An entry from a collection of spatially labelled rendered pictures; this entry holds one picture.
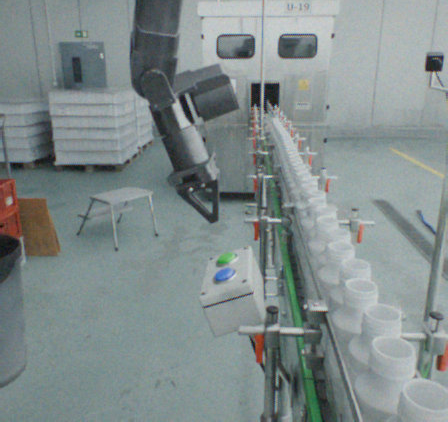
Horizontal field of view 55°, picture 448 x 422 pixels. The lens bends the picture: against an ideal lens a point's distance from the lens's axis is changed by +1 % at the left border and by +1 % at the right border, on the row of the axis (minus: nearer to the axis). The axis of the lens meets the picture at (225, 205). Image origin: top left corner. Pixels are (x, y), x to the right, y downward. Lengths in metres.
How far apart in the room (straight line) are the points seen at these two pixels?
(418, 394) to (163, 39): 0.46
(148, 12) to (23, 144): 6.77
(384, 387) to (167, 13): 0.46
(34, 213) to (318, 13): 3.23
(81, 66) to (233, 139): 6.66
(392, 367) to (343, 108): 10.13
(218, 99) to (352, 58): 9.89
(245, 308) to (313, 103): 4.25
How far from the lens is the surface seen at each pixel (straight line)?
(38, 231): 3.70
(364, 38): 10.56
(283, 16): 4.79
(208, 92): 0.63
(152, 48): 0.58
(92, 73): 10.85
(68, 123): 6.84
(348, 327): 0.54
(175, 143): 0.64
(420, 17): 10.90
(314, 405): 0.62
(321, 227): 0.74
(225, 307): 0.63
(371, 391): 0.45
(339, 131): 10.50
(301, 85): 4.77
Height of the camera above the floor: 1.40
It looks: 17 degrees down
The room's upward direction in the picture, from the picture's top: straight up
